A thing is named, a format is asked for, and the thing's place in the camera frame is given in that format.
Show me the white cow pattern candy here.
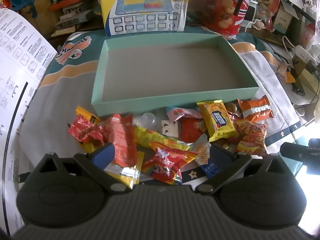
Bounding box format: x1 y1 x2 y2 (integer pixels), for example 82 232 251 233
161 120 179 139

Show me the yellow silver large packet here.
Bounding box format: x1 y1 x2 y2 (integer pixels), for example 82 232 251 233
80 143 144 189

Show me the red cookie tin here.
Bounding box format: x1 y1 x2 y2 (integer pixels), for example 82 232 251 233
197 0 250 36

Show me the white instruction sheet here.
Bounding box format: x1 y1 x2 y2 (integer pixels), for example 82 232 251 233
1 8 57 235

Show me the brown chocolate ball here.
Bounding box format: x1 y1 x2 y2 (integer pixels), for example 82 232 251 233
225 102 238 115

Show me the mint green cardboard box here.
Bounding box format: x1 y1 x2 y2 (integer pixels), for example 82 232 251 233
91 33 259 116

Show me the long salmon red packet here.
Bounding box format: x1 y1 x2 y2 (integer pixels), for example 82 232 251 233
105 114 137 167

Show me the pink strawberry candy packet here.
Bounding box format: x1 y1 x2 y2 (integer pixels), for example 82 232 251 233
165 106 202 122

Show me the clear plastic jelly cup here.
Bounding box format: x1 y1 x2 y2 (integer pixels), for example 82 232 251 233
132 112 158 131

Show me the red yellow gummy packet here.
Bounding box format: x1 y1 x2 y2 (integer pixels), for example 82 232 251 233
141 141 198 185

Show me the red crinkled candy packet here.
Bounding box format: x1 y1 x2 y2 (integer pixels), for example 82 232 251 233
68 114 107 146

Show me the blue white cracker packet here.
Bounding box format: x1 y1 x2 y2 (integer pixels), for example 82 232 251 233
189 134 220 178

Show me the orange silver snack packet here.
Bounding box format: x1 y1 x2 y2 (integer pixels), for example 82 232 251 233
238 95 274 122

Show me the patterned teal grey blanket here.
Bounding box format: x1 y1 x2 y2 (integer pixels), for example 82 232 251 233
19 30 308 166

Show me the white power strip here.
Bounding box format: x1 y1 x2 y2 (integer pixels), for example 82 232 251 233
294 45 317 64

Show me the stack of books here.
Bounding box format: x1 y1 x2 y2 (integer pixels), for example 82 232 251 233
51 2 94 37

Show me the small red packet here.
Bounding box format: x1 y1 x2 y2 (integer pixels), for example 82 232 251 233
180 118 206 143

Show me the orange noodle snack packet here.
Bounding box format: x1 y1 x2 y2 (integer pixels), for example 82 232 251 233
235 119 267 156

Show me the orange yellow small packet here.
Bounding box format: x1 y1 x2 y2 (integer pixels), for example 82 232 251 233
75 106 101 125

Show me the yellow biscuit packet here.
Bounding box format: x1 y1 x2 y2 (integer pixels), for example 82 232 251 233
197 100 238 142

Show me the yellow blue toy box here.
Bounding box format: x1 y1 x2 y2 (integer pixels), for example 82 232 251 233
99 0 189 37

